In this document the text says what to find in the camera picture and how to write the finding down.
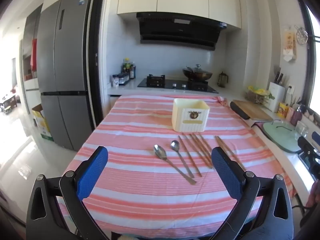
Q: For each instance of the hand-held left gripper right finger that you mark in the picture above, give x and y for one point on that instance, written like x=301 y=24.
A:
x=225 y=170

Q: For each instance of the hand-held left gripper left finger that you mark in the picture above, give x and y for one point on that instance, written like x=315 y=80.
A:
x=92 y=172

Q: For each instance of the brown wooden chopstick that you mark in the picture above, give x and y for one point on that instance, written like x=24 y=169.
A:
x=225 y=143
x=196 y=150
x=190 y=156
x=218 y=139
x=203 y=149
x=206 y=145

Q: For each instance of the metal spoon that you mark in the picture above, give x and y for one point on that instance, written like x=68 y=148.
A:
x=175 y=145
x=160 y=152

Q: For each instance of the cream ribbed utensil holder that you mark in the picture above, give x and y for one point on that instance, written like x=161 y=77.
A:
x=190 y=125

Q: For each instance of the glass jar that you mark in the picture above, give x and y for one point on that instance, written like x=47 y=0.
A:
x=301 y=130

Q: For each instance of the pale green tray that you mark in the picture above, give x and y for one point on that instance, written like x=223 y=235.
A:
x=280 y=137

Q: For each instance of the garlic bulbs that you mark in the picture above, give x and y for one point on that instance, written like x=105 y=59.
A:
x=311 y=117

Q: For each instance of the pink bottle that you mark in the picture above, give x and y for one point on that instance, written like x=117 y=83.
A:
x=296 y=116

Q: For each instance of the yellow packet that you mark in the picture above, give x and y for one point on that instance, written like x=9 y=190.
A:
x=283 y=109

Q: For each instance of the black oblong bar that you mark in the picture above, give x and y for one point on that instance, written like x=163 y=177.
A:
x=238 y=110

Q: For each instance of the pink striped tablecloth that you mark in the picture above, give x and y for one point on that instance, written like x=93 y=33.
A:
x=140 y=130

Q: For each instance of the wooden cutting board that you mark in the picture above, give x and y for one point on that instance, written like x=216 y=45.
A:
x=255 y=110

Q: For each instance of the white knife block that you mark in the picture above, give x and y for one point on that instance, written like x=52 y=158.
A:
x=276 y=96

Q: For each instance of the cardboard box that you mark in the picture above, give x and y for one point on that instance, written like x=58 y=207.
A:
x=42 y=125

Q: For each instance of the black burner grate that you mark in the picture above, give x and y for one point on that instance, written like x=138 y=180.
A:
x=198 y=85
x=155 y=80

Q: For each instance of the glass french press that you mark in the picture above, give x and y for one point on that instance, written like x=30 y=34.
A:
x=223 y=80

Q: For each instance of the dark framed window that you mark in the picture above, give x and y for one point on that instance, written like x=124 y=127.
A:
x=315 y=62

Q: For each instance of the white label jar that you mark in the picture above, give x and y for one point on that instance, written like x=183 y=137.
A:
x=115 y=82

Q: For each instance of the dark wok with glass lid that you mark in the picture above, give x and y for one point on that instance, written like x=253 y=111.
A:
x=197 y=74

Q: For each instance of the black glass cooktop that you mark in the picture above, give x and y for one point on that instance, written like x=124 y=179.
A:
x=175 y=83

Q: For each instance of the dark sauce bottle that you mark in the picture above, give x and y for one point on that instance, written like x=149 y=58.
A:
x=132 y=72

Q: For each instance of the dark wooden side table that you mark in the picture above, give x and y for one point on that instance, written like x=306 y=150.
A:
x=8 y=103

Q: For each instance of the yellow cap oil bottle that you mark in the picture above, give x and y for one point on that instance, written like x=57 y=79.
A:
x=127 y=66

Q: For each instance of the hanging printed packet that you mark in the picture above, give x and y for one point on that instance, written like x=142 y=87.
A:
x=290 y=45

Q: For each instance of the hanging metal whisk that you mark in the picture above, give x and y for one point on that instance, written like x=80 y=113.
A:
x=301 y=36

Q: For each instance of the grey refrigerator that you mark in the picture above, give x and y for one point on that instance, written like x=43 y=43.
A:
x=65 y=55

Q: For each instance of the red hanging cloth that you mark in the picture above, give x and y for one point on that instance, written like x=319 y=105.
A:
x=33 y=55

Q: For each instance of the black range hood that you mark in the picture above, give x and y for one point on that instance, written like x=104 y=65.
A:
x=180 y=32

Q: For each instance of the grey tall cabinet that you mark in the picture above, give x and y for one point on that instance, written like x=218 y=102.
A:
x=30 y=30

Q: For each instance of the white wall outlet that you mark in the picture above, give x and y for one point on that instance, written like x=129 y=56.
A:
x=291 y=89

